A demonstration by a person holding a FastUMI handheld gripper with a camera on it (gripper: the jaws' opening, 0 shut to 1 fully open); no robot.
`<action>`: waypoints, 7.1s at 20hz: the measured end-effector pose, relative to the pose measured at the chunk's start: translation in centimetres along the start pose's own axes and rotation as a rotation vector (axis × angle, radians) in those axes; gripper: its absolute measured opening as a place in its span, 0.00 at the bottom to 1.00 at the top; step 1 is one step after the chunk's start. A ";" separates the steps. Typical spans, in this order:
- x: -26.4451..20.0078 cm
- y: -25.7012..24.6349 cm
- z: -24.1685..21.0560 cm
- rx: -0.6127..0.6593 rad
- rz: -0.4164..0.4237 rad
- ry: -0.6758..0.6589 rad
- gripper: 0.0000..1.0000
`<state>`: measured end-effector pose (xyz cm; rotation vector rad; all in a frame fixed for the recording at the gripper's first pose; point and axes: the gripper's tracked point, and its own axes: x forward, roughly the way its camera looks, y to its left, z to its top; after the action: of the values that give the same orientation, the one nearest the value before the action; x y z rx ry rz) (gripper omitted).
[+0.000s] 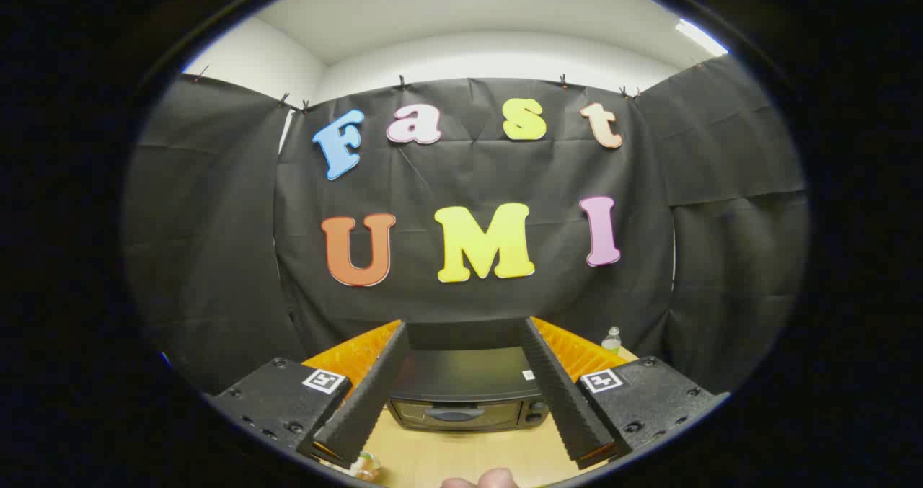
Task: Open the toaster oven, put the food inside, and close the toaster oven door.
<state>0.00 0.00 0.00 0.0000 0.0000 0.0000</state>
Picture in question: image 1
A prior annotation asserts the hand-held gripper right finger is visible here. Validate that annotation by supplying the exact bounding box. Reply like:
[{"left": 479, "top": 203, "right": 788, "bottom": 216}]
[{"left": 521, "top": 316, "right": 730, "bottom": 471}]

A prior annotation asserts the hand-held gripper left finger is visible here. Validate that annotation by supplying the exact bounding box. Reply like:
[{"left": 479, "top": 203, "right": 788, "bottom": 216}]
[{"left": 204, "top": 320, "right": 410, "bottom": 471}]

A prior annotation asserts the black toaster oven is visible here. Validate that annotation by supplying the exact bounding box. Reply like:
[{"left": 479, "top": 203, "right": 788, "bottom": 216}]
[{"left": 386, "top": 321, "right": 555, "bottom": 432}]

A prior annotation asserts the white food tray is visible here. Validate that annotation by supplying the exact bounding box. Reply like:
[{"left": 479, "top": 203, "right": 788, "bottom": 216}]
[{"left": 317, "top": 451, "right": 381, "bottom": 483}]

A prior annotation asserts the black backdrop cloth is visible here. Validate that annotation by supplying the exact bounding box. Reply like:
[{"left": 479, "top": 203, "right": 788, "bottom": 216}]
[{"left": 123, "top": 56, "right": 810, "bottom": 395}]

